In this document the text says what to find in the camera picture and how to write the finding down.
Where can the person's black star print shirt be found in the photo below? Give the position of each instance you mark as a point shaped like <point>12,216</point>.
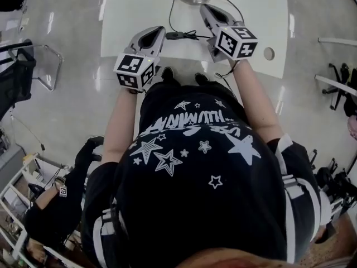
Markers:
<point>195,205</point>

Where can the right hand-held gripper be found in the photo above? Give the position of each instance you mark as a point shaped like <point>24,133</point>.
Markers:
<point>234,43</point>

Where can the person's chin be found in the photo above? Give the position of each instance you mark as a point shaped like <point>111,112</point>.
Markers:
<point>237,261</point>

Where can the black office chair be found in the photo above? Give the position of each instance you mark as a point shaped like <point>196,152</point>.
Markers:
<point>341,89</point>
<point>326,174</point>

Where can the person's left black shoe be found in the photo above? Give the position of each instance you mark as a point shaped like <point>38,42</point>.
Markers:
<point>167,74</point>

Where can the white cluttered shelf unit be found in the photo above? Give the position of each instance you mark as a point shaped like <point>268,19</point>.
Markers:
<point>28,172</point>

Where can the gray cabinet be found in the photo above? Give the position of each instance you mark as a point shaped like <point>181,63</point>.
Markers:
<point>11,163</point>

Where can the person's left forearm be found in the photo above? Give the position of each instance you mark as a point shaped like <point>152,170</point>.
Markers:
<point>120,127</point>

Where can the person's right forearm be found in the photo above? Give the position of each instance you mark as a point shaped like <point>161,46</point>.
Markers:
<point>253,99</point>

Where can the black chair with chrome frame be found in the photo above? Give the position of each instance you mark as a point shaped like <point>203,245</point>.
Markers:
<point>16,77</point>

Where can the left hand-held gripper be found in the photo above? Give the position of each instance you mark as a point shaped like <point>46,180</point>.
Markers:
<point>129,66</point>

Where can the pink bag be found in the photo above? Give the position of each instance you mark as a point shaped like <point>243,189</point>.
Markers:
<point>352,127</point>

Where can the white desk foot bar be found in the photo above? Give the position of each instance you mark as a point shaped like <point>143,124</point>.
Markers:
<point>337,40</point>
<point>334,83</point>

